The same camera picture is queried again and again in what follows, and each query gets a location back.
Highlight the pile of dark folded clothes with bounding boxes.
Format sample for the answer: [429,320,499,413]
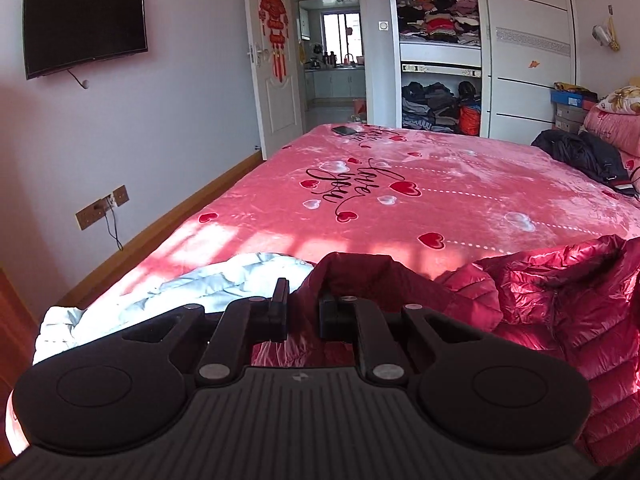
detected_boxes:
[402,81,482,136]

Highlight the white wardrobe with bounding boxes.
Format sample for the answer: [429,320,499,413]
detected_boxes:
[387,0,582,145]

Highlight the floral pillow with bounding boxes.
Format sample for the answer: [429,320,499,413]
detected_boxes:
[597,85,640,114]

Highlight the black wall television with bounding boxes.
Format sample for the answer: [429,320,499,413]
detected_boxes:
[22,0,149,80]

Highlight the red down jacket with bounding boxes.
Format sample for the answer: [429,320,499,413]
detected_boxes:
[250,235,640,471]

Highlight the white room door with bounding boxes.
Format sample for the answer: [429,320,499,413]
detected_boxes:
[242,0,307,150]

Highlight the pink folded quilt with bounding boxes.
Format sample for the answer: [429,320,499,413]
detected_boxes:
[581,104,640,177]

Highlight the black jacket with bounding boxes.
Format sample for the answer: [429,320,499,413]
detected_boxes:
[531,129,634,197]

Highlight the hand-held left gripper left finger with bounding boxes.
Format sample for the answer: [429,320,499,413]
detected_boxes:
[120,277,291,386]

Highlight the pink heart print blanket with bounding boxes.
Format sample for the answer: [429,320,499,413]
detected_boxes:
[65,124,640,311]

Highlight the orange bag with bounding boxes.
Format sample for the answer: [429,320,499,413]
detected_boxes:
[460,105,482,136]

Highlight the grey shoe box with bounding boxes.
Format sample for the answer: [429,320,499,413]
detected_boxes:
[552,105,592,134]

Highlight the red knot door ornament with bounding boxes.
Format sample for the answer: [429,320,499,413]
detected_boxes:
[258,0,290,83]

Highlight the kitchen window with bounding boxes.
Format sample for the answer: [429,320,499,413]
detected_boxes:
[322,10,361,54]

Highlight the white down jacket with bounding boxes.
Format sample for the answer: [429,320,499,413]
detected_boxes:
[32,252,316,366]

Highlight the pile of colourful folded clothes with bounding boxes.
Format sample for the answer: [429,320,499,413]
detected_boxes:
[396,0,482,46]

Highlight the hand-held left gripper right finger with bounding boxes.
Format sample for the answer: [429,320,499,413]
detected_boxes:
[318,291,484,386]

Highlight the white kitchen cabinets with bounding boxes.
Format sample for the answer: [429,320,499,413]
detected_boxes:
[305,67,366,101]

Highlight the black power cable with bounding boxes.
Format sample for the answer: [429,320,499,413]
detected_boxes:
[104,197,125,252]

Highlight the brass wall socket panel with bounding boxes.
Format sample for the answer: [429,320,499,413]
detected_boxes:
[75,185,129,231]

